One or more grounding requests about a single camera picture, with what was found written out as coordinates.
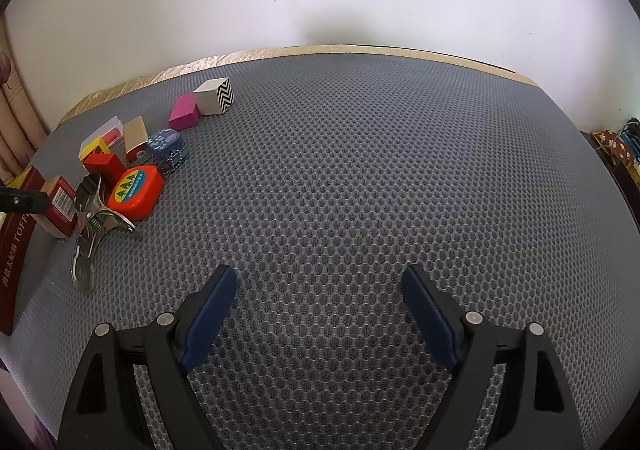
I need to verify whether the yellow cube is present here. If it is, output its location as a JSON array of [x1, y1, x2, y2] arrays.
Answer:
[[78, 136, 112, 163]]

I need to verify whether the blue patterned round tin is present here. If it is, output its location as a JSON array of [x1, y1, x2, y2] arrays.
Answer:
[[146, 128, 189, 178]]

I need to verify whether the pink block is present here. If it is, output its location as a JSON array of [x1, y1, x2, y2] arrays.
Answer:
[[168, 92, 201, 130]]

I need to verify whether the red block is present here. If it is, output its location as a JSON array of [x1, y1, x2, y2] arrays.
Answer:
[[82, 152, 126, 188]]

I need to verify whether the clear case with red card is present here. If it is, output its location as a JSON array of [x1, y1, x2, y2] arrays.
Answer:
[[79, 116, 124, 153]]

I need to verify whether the red toffee tin gold interior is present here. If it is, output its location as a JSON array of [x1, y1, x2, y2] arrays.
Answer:
[[0, 166, 44, 336]]

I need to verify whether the metal clip tool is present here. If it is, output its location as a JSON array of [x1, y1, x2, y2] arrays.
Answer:
[[70, 175, 141, 293]]

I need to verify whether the white black zigzag cube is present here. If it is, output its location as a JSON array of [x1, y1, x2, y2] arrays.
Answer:
[[193, 77, 234, 115]]

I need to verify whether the grey mesh mat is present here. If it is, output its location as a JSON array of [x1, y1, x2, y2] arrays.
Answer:
[[1, 54, 639, 449]]

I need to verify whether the orange tape measure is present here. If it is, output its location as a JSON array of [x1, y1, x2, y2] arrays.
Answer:
[[107, 165, 165, 222]]

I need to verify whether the red cardboard box with barcode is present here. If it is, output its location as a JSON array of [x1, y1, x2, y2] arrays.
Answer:
[[35, 176, 77, 239]]

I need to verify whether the gold red small box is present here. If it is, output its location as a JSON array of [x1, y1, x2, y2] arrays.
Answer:
[[124, 116, 149, 163]]

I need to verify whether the cluttered side shelf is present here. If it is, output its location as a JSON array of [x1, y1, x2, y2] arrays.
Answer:
[[582, 118, 640, 225]]

